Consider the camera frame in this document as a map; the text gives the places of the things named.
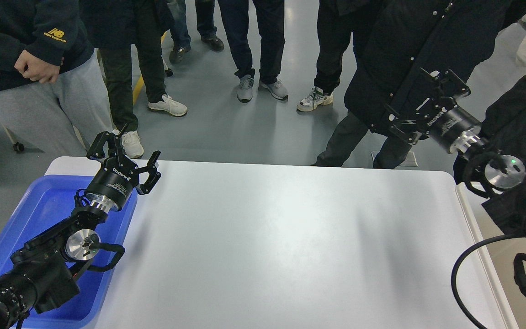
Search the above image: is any person in grey sweatpants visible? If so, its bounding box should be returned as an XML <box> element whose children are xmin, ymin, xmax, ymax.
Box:
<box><xmin>0</xmin><ymin>0</ymin><xmax>113</xmax><ymax>156</ymax></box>

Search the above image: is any bystander clenched hand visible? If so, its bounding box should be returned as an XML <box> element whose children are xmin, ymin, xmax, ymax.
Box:
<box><xmin>14</xmin><ymin>50</ymin><xmax>60</xmax><ymax>84</ymax></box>

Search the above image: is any person in dark green trousers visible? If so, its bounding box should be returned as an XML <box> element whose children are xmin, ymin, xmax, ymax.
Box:
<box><xmin>79</xmin><ymin>0</ymin><xmax>188</xmax><ymax>159</ymax></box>

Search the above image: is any person with grey sneakers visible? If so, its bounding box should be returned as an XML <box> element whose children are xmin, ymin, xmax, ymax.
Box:
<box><xmin>217</xmin><ymin>0</ymin><xmax>289</xmax><ymax>103</ymax></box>

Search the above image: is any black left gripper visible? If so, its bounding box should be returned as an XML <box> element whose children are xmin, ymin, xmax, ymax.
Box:
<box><xmin>85</xmin><ymin>131</ymin><xmax>162</xmax><ymax>212</ymax></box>

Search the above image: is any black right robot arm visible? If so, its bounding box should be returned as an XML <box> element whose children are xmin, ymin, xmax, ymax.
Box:
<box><xmin>386</xmin><ymin>68</ymin><xmax>526</xmax><ymax>329</ymax></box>

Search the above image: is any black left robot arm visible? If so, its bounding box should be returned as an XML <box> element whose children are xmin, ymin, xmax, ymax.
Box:
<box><xmin>0</xmin><ymin>131</ymin><xmax>161</xmax><ymax>329</ymax></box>

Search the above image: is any person in blue jeans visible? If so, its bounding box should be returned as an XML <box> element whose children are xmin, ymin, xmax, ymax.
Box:
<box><xmin>165</xmin><ymin>0</ymin><xmax>225</xmax><ymax>64</ymax></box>

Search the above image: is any person with white green sneaker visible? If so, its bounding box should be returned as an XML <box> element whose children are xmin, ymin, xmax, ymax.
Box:
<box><xmin>296</xmin><ymin>0</ymin><xmax>382</xmax><ymax>113</ymax></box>

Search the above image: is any person in long black coat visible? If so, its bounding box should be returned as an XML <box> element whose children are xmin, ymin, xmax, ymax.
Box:
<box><xmin>314</xmin><ymin>0</ymin><xmax>526</xmax><ymax>169</ymax></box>

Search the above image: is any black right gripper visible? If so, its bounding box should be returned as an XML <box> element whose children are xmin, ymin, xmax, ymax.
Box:
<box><xmin>384</xmin><ymin>68</ymin><xmax>483</xmax><ymax>154</ymax></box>

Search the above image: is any beige plastic bin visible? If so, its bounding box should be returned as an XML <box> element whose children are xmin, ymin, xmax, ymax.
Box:
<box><xmin>456</xmin><ymin>183</ymin><xmax>526</xmax><ymax>329</ymax></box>

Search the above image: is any blue plastic bin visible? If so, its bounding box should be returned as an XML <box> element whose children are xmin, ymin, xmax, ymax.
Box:
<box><xmin>0</xmin><ymin>175</ymin><xmax>113</xmax><ymax>329</ymax></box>

